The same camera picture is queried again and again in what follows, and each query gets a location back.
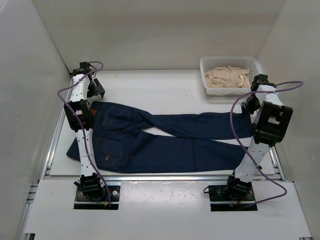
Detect dark blue denim trousers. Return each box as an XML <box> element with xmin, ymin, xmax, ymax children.
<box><xmin>66</xmin><ymin>100</ymin><xmax>256</xmax><ymax>174</ymax></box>

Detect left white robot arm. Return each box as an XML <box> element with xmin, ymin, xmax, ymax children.
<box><xmin>64</xmin><ymin>61</ymin><xmax>109</xmax><ymax>201</ymax></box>

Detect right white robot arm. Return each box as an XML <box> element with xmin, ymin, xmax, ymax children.
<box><xmin>224</xmin><ymin>74</ymin><xmax>293</xmax><ymax>200</ymax></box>

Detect beige crumpled garment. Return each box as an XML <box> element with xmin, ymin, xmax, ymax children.
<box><xmin>204</xmin><ymin>66</ymin><xmax>251</xmax><ymax>89</ymax></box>

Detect white plastic basket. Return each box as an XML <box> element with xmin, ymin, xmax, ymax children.
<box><xmin>200</xmin><ymin>56</ymin><xmax>262</xmax><ymax>96</ymax></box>

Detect aluminium rail frame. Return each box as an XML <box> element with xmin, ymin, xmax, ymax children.
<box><xmin>14</xmin><ymin>94</ymin><xmax>313</xmax><ymax>240</ymax></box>

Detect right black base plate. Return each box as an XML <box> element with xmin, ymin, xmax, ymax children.
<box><xmin>203</xmin><ymin>185</ymin><xmax>258</xmax><ymax>212</ymax></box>

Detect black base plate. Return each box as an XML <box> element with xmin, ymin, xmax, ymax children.
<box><xmin>203</xmin><ymin>185</ymin><xmax>258</xmax><ymax>212</ymax></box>
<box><xmin>73</xmin><ymin>185</ymin><xmax>121</xmax><ymax>210</ymax></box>

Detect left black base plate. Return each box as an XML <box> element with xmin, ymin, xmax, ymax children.
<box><xmin>73</xmin><ymin>185</ymin><xmax>121</xmax><ymax>210</ymax></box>

